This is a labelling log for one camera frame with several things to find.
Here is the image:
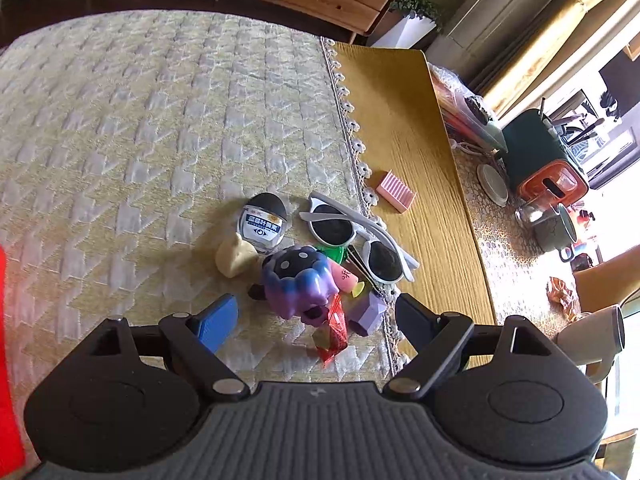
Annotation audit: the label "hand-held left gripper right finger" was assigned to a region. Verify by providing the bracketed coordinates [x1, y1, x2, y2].
[382, 292, 551, 403]

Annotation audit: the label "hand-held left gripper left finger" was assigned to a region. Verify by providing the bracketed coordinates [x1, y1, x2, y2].
[82, 294, 251, 403]

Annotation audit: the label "lavender hexagonal block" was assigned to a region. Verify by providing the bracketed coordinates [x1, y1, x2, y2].
[346, 290, 387, 336]

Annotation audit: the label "beige rubber lump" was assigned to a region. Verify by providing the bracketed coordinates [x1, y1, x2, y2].
[215, 234, 261, 278]

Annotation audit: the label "red candy packet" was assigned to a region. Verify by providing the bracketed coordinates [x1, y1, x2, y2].
[313, 294, 350, 363]

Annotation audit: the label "pink toy piece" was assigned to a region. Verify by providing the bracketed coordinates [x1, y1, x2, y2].
[330, 262, 366, 298]

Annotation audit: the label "purple toy figure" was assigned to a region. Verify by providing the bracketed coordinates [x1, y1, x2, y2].
[248, 245, 337, 326]

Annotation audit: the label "small bottle with black cap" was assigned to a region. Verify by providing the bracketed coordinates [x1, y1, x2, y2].
[237, 192, 289, 254]

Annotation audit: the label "white sunglasses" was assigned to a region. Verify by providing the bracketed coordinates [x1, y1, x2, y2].
[299, 191, 420, 285]

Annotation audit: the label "red container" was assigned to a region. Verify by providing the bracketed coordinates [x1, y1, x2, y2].
[0, 245, 27, 468]

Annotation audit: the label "green plastic toy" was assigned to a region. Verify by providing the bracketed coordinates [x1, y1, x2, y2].
[314, 243, 349, 264]

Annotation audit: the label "floral lace tablecloth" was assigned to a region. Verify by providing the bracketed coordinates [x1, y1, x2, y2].
[452, 145, 591, 346]

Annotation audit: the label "pink ribbed soap dish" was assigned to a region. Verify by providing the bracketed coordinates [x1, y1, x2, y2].
[375, 171, 417, 213]

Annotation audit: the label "crumpled orange wrapper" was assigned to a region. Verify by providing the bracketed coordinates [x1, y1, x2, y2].
[546, 276, 581, 318]

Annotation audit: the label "white round lid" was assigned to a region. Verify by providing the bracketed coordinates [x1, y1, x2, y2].
[476, 162, 510, 207]

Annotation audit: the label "glass jar metal lid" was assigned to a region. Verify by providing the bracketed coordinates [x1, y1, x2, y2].
[515, 199, 551, 231]

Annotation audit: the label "green mug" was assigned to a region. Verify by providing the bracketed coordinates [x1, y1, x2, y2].
[532, 203, 578, 263]

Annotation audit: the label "cream hair dryer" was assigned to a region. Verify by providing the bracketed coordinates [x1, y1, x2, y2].
[552, 305, 626, 367]

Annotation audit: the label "mustard yellow cloth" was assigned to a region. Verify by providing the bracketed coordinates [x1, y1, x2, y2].
[330, 42, 498, 361]

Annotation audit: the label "wooden chair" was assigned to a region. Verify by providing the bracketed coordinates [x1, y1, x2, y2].
[572, 245, 640, 313]

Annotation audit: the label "pale quilted blanket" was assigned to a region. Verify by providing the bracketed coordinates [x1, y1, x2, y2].
[0, 10, 401, 461]

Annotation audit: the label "dark green utensil holder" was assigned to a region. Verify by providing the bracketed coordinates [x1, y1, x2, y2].
[501, 109, 591, 203]

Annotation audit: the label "dark lumpy object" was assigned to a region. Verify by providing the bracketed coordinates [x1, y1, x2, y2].
[465, 95, 493, 123]

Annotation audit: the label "white planter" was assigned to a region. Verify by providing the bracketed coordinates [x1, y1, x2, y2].
[370, 10, 438, 51]

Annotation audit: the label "beige curtain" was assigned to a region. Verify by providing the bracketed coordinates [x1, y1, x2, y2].
[480, 0, 640, 116]

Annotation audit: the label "white cable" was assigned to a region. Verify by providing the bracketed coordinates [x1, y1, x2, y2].
[450, 139, 493, 156]

